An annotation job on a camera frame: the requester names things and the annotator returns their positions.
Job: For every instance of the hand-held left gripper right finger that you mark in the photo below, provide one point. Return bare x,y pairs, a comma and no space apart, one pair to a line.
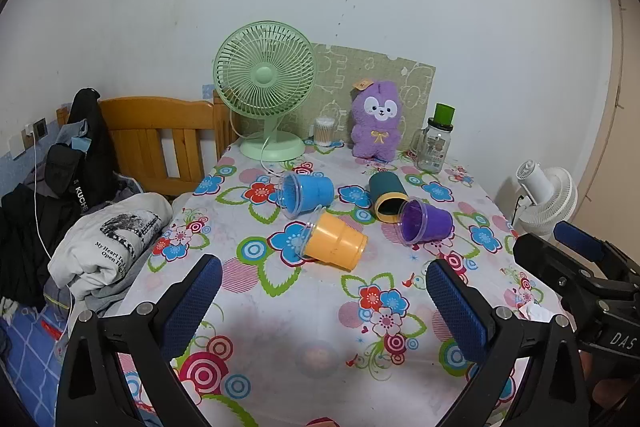
457,313

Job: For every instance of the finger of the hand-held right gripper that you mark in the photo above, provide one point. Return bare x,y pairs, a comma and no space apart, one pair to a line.
542,259
580,240

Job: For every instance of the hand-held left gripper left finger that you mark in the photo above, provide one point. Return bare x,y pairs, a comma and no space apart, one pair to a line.
194,302

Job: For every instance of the purple plastic cup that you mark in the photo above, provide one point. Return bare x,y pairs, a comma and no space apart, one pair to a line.
432,222

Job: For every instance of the orange plastic cup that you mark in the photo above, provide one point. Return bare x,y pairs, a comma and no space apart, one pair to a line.
335,242

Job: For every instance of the dark green cup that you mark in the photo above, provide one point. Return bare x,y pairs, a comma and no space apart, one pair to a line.
387,189

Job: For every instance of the blue plastic cup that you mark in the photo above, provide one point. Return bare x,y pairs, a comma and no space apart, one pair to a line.
312,192

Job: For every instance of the white standing fan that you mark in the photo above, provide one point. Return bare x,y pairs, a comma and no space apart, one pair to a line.
547,197

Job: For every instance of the white printed shirt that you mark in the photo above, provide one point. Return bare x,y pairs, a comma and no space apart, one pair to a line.
115,237

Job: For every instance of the floral tablecloth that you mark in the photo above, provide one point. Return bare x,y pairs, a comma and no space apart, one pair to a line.
300,322

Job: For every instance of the beige door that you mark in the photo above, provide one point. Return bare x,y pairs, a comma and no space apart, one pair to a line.
612,107

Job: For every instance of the glass bottle with green lid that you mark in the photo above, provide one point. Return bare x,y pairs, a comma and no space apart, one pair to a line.
434,147

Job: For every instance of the blue checked bedsheet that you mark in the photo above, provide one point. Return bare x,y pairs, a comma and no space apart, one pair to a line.
30,347

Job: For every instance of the black bag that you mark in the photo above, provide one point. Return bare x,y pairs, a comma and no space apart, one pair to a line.
82,167

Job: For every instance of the black clothing pile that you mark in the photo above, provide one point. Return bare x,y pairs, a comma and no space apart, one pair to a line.
22,237

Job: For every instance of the wooden chair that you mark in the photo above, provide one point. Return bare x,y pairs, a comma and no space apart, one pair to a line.
150,122

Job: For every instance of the light blue cloth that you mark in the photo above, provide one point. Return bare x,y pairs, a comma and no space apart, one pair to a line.
81,144

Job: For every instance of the purple plush toy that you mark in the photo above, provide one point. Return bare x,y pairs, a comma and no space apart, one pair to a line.
376,127

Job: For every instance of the cotton swab jar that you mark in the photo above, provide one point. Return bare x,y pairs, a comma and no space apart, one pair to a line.
326,133

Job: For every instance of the green desk fan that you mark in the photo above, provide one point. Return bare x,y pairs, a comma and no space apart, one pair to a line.
265,74

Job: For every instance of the green patterned mat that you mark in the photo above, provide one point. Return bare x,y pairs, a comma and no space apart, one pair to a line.
345,72

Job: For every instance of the wall outlet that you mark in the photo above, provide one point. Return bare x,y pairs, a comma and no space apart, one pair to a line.
40,128

